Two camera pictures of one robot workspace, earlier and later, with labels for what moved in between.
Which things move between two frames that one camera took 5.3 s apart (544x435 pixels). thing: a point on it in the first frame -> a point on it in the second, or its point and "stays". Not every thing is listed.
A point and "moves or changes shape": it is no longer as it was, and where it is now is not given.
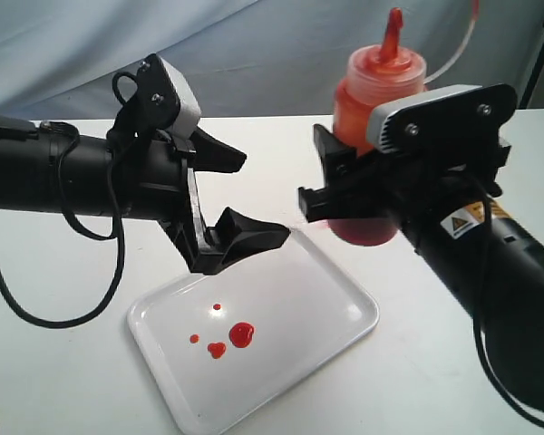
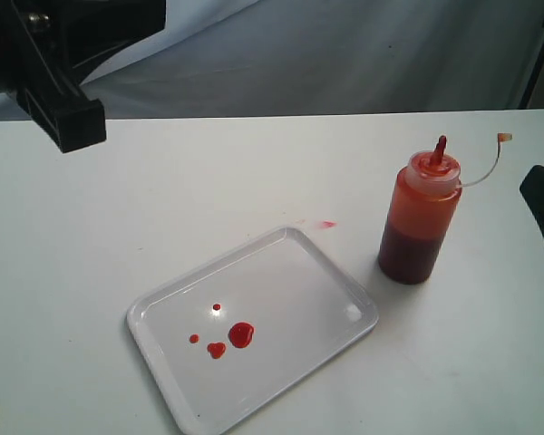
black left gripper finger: [234, 235] -> [65, 113]
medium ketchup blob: [217, 349] stays
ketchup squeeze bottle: [374, 73] moves or changes shape
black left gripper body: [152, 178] -> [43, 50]
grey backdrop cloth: [59, 60] stays
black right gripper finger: [348, 198] -> [541, 188]
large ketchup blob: [241, 334] stays
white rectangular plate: [215, 346] stays
